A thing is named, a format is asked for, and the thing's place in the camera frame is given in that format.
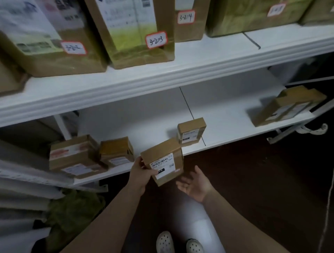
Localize person's left hand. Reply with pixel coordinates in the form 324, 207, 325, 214
128, 156, 160, 196

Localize person's right hand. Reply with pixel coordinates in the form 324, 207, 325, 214
176, 165, 216, 204

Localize small labelled cardboard parcel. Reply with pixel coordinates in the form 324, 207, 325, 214
140, 138, 185, 187

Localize person's left forearm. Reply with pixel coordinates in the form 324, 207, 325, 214
59, 187, 147, 253

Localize person's right forearm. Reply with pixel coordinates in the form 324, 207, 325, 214
202, 189, 291, 253

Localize small taped cardboard parcel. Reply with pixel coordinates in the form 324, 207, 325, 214
99, 137, 135, 167

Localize small cube cardboard parcel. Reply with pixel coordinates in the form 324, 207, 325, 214
177, 117, 207, 146

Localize flat cardboard parcel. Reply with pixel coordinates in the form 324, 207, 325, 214
61, 162, 108, 179

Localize white clog shoe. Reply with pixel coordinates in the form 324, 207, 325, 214
156, 231, 175, 253
186, 238, 205, 253

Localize cardboard parcel with red tape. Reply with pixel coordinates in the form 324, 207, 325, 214
49, 134, 100, 172

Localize green plastic bag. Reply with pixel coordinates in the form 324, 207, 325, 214
45, 189, 106, 247

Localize white metal shelf unit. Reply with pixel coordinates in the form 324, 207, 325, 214
0, 23, 334, 193

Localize long cardboard parcel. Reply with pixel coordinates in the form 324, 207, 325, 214
252, 85, 327, 128

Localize white plastic hook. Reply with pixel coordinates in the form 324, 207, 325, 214
297, 123, 328, 135

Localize pile of grey plastic sacks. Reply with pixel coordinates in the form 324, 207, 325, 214
0, 139, 66, 253

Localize red-bordered white label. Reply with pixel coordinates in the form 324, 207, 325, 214
61, 40, 87, 56
145, 31, 168, 49
267, 3, 286, 18
177, 10, 196, 25

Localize narrow brown cardboard box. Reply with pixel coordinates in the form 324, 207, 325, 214
153, 0, 211, 43

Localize large green printed cardboard box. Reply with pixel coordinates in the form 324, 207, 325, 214
84, 0, 175, 70

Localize wide taped cardboard box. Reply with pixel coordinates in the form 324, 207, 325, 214
206, 0, 314, 38

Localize white cord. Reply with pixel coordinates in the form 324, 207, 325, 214
316, 168, 334, 253

